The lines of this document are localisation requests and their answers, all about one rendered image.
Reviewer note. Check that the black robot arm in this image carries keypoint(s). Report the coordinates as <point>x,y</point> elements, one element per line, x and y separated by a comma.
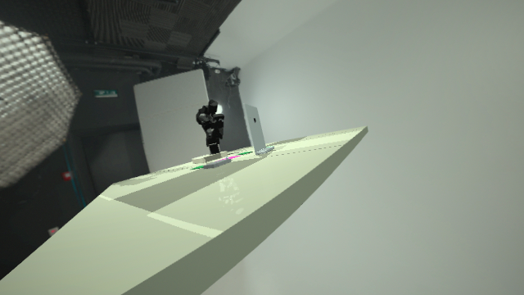
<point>209,110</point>

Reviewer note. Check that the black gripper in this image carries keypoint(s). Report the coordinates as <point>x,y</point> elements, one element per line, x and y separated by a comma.
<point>218,126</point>

